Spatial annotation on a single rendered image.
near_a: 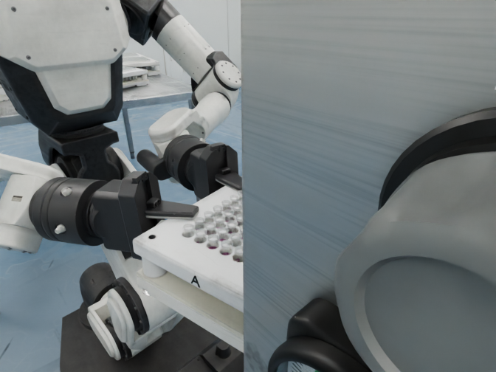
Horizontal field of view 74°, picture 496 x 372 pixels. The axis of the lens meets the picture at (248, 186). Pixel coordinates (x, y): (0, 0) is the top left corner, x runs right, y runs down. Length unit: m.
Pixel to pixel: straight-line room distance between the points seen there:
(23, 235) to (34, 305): 1.35
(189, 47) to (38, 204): 0.54
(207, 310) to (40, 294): 1.59
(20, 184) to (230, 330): 0.35
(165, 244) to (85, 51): 0.51
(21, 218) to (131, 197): 0.17
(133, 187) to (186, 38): 0.54
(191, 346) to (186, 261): 0.94
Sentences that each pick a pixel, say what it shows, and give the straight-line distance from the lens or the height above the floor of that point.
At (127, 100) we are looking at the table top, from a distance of 1.51.
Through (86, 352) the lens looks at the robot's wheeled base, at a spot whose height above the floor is 0.17.
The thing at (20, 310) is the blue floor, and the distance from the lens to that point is 1.88.
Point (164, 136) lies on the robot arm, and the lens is 0.64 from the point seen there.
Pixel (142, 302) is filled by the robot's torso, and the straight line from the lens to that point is 0.80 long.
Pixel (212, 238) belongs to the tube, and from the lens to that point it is 0.37.
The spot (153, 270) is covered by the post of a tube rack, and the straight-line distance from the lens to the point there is 0.39.
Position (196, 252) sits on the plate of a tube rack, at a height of 0.96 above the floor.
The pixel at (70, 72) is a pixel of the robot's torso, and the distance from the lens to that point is 0.79.
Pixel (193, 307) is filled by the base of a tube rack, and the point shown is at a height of 0.92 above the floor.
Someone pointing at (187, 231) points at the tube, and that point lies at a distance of 0.37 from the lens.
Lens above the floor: 1.19
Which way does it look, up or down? 28 degrees down
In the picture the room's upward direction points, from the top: straight up
